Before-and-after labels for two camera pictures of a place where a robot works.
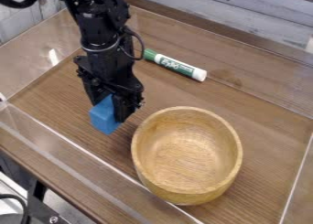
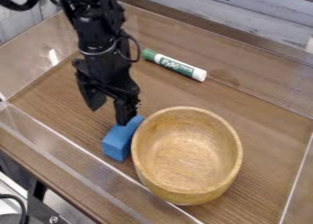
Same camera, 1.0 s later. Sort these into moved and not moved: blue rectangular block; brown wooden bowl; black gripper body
Moved: blue rectangular block
Not moved: brown wooden bowl; black gripper body
